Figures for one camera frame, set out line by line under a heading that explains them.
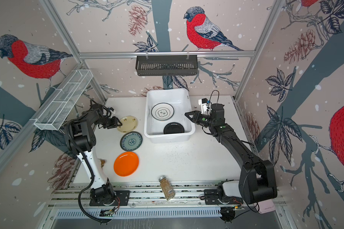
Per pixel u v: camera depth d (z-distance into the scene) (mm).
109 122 914
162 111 1104
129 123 1039
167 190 722
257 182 409
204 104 744
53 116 715
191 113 751
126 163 844
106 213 715
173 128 1027
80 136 584
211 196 729
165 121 1061
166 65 1053
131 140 954
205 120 695
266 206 730
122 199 730
